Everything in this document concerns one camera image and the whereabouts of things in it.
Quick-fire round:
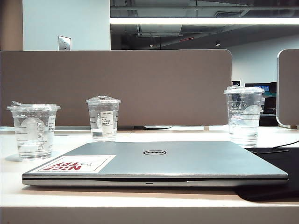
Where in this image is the clear cup with round logo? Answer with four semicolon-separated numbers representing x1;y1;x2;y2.
6;100;62;162

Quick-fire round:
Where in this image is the clear cup with white label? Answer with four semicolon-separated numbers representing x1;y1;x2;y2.
85;96;122;142

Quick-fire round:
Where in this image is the silver Dell laptop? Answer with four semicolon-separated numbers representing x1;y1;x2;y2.
21;140;289;188

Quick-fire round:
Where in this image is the tall clear plastic cup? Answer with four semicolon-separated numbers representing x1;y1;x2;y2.
223;85;265;147

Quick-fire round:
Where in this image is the wide brown desk divider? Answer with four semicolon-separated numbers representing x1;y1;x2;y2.
0;49;233;128

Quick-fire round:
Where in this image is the long white ceiling light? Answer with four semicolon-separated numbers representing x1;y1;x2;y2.
109;17;299;25

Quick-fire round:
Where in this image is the background computer monitor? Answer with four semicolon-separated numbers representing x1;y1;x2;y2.
244;83;271;92

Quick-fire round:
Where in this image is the black office chair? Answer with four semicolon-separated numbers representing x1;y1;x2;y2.
258;97;278;127

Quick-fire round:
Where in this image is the black mouse pad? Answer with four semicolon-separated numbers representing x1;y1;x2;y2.
235;147;299;203

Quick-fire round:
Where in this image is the brown divider with white edge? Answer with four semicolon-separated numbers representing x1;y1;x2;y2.
276;49;299;129

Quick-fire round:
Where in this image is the grey ceiling air duct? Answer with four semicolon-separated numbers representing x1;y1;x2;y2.
136;24;183;38

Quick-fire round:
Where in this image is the metal wall switch plate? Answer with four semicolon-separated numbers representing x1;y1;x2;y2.
58;35;71;51

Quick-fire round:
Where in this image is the thin black desk cable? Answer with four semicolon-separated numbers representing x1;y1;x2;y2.
273;140;299;149

